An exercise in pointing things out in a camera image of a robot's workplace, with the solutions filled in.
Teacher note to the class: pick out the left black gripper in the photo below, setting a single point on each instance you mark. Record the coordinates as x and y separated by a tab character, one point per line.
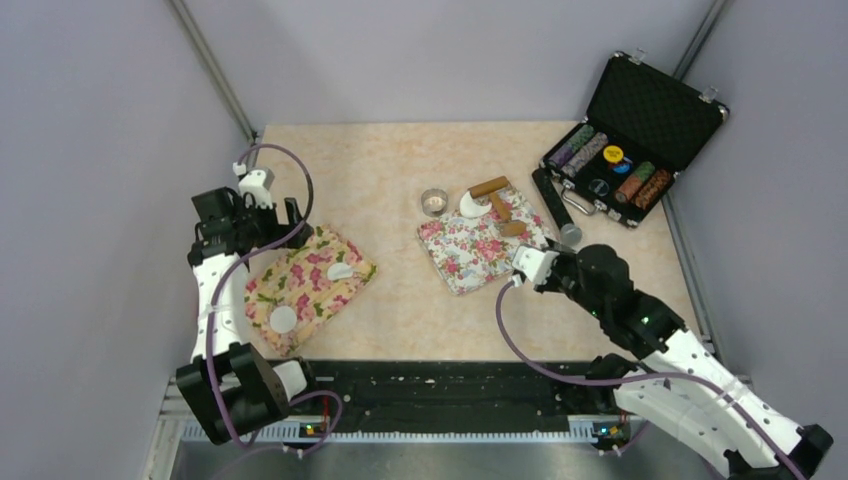
246	206

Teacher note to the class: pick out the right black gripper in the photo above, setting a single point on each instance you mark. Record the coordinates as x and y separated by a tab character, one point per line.
549	284

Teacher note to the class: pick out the wooden dough roller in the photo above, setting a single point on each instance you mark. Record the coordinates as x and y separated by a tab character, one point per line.
503	220

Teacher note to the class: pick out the floral tray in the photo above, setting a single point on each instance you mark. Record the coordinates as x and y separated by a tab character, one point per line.
471	253

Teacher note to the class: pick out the cut round dough wrapper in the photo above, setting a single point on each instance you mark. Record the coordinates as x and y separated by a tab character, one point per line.
340	271

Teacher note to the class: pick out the white dough ball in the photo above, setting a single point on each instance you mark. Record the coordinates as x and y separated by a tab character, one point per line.
470	208

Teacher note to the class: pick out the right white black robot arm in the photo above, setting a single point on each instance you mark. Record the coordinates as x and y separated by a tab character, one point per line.
677	384

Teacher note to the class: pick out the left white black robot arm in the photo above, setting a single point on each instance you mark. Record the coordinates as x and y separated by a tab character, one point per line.
230	388

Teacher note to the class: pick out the black microphone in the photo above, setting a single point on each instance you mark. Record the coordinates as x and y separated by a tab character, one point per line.
570	234

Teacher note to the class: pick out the folded floral cloth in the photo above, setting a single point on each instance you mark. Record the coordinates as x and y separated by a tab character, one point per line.
299	280

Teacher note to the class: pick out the white round disc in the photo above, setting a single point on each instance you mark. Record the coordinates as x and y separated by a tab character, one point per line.
283	319

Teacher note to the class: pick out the purple poker chip stack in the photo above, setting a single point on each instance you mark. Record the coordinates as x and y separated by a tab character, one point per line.
567	150

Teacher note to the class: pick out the blue poker chip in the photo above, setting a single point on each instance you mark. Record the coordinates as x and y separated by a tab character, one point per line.
622	167

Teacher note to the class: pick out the yellow dealer button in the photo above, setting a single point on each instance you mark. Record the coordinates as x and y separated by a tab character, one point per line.
613	154

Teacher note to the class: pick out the green poker chip stack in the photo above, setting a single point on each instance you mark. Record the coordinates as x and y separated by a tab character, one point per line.
628	189

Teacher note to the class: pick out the brown poker chip stack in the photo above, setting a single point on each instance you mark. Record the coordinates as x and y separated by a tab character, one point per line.
652	189

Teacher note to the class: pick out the grey poker chip stack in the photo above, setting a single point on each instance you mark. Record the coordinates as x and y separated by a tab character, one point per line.
585	154

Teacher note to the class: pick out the black poker chip case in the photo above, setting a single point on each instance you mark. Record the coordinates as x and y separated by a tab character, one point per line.
654	118

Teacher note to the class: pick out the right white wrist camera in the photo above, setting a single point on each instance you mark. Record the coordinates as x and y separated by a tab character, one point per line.
532	265

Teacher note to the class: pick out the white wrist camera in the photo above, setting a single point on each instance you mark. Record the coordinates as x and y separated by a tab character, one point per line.
255	184
532	265

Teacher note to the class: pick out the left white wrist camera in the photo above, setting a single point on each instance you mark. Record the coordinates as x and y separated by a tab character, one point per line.
255	184

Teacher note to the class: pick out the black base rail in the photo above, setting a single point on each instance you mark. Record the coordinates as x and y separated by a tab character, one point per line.
488	400

